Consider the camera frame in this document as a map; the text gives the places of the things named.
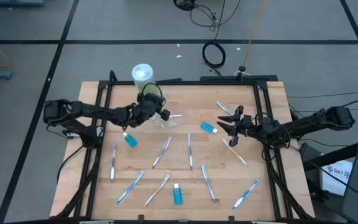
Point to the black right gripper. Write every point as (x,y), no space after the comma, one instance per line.
(249,126)

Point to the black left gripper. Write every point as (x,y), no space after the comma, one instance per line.
(146,109)

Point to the blue mouthwash bottle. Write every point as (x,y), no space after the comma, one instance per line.
(131,141)
(177,196)
(207,126)

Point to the orange toothbrush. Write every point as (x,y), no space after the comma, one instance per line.
(235,152)
(157,189)

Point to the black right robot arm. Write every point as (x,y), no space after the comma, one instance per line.
(309,124)

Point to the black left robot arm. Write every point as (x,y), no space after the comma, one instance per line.
(104,112)

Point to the clear acrylic organizer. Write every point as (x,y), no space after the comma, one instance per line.
(176,121)

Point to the green wipes canister white lid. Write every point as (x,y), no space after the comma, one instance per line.
(142,74)

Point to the black power strip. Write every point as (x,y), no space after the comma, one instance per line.
(259,77)

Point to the small black floor knob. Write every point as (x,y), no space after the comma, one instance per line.
(242,68)

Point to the black diagonal bar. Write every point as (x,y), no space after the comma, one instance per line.
(337,155)

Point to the white printed paper box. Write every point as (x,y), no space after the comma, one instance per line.
(334,180)

